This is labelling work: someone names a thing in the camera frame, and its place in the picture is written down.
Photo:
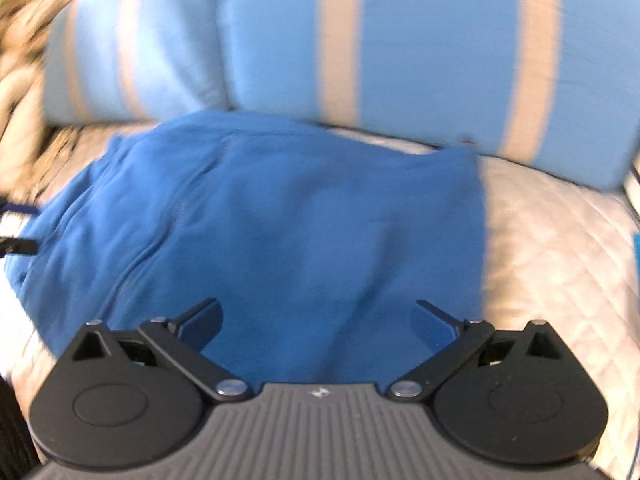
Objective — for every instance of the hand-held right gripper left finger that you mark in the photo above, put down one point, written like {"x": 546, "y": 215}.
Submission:
{"x": 205, "y": 325}

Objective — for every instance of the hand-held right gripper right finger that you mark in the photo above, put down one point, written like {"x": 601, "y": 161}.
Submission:
{"x": 432, "y": 325}

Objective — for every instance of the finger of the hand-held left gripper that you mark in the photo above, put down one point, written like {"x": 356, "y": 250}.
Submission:
{"x": 15, "y": 209}
{"x": 17, "y": 246}

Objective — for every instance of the blue fleece jacket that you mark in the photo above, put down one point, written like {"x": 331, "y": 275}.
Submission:
{"x": 280, "y": 230}

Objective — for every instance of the beige puffy comforter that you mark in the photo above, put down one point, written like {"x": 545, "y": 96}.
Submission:
{"x": 20, "y": 105}

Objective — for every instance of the white quilted bedspread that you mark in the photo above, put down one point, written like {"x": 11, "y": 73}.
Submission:
{"x": 550, "y": 250}

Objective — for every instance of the beige textured blanket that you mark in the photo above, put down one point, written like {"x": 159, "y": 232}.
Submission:
{"x": 25, "y": 30}

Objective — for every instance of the blue plastic bag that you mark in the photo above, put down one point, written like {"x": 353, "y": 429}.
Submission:
{"x": 637, "y": 250}

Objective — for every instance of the blue grey-striped pillow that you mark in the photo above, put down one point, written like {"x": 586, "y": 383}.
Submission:
{"x": 430, "y": 50}
{"x": 165, "y": 50}

